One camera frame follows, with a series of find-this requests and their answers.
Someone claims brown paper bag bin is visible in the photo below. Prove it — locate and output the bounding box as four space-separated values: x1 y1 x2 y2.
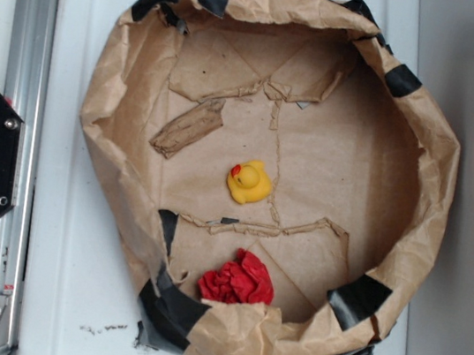
80 0 460 355

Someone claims yellow rubber duck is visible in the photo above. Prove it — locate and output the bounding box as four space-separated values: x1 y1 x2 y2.
227 160 273 204

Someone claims aluminium extrusion rail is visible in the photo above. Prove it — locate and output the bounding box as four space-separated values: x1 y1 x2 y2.
0 0 58 355

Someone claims crumpled red paper ball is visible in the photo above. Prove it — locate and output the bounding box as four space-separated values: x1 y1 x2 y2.
197 248 275 305

